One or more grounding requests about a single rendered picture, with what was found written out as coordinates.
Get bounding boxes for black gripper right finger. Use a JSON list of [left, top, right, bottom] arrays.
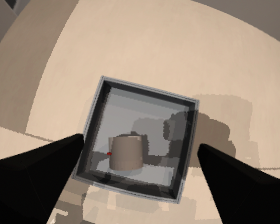
[[197, 143, 280, 224]]

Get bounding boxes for grey cylinder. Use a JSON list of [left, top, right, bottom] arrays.
[[107, 136, 142, 171]]

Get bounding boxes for grey square tray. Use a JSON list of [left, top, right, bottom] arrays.
[[71, 76, 200, 204]]

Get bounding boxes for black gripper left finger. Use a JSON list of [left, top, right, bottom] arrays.
[[0, 133, 84, 224]]

